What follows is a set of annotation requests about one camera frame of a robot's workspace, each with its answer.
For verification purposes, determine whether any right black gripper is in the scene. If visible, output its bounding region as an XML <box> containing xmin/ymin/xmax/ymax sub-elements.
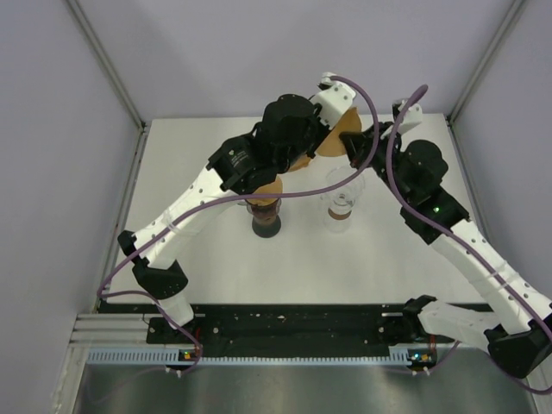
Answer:
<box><xmin>339</xmin><ymin>122</ymin><xmax>412</xmax><ymax>204</ymax></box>

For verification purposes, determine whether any clear glass cup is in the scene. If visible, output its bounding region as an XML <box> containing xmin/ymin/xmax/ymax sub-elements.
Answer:
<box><xmin>321</xmin><ymin>166</ymin><xmax>365</xmax><ymax>216</ymax></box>

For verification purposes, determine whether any brown paper coffee filter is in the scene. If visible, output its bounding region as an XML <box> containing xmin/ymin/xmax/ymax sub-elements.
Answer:
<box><xmin>248</xmin><ymin>177</ymin><xmax>283</xmax><ymax>206</ymax></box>

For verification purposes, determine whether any clear plastic coffee dripper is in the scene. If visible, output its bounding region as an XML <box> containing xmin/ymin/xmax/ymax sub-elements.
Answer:
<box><xmin>238</xmin><ymin>198</ymin><xmax>281</xmax><ymax>216</ymax></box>

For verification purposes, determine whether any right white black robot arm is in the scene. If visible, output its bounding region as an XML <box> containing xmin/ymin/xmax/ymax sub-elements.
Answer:
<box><xmin>339</xmin><ymin>129</ymin><xmax>551</xmax><ymax>379</ymax></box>

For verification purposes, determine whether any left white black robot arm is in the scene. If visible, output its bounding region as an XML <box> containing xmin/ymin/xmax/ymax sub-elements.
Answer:
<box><xmin>117</xmin><ymin>94</ymin><xmax>329</xmax><ymax>342</ymax></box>

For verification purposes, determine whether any brown paper filter stack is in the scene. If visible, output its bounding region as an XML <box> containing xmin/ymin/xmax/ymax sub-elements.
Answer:
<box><xmin>286</xmin><ymin>154</ymin><xmax>312</xmax><ymax>173</ymax></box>

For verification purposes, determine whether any clear glass with brown band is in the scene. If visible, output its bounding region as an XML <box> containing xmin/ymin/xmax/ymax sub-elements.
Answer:
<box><xmin>323</xmin><ymin>204</ymin><xmax>353</xmax><ymax>234</ymax></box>

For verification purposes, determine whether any glass carafe with red rim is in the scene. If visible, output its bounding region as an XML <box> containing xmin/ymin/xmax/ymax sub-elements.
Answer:
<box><xmin>252</xmin><ymin>214</ymin><xmax>281</xmax><ymax>238</ymax></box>

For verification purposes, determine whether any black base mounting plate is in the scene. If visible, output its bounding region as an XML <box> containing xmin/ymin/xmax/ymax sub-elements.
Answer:
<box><xmin>146</xmin><ymin>304</ymin><xmax>448</xmax><ymax>359</ymax></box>

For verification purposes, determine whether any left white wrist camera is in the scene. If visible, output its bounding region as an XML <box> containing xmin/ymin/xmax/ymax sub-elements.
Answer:
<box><xmin>309</xmin><ymin>72</ymin><xmax>356</xmax><ymax>129</ymax></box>

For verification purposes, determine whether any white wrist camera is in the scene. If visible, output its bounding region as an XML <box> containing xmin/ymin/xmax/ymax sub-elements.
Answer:
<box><xmin>392</xmin><ymin>98</ymin><xmax>423</xmax><ymax>135</ymax></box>
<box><xmin>309</xmin><ymin>72</ymin><xmax>356</xmax><ymax>129</ymax></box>

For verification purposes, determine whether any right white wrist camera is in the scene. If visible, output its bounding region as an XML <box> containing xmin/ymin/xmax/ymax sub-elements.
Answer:
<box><xmin>392</xmin><ymin>98</ymin><xmax>423</xmax><ymax>135</ymax></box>

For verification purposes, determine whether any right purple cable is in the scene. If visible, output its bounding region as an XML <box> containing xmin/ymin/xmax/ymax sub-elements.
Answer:
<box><xmin>386</xmin><ymin>84</ymin><xmax>552</xmax><ymax>396</ymax></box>

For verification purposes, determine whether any purple cable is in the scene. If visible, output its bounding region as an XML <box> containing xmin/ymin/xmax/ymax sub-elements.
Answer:
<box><xmin>97</xmin><ymin>73</ymin><xmax>380</xmax><ymax>380</ymax></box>
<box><xmin>386</xmin><ymin>84</ymin><xmax>552</xmax><ymax>396</ymax></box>

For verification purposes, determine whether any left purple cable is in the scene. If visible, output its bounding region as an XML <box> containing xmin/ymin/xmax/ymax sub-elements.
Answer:
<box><xmin>97</xmin><ymin>73</ymin><xmax>380</xmax><ymax>380</ymax></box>

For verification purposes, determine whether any aluminium frame rail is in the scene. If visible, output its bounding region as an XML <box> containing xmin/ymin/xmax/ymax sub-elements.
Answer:
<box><xmin>68</xmin><ymin>310</ymin><xmax>543</xmax><ymax>346</ymax></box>

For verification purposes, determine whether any grey slotted cable duct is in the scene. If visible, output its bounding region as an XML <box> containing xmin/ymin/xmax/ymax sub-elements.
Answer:
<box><xmin>87</xmin><ymin>348</ymin><xmax>181</xmax><ymax>365</ymax></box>

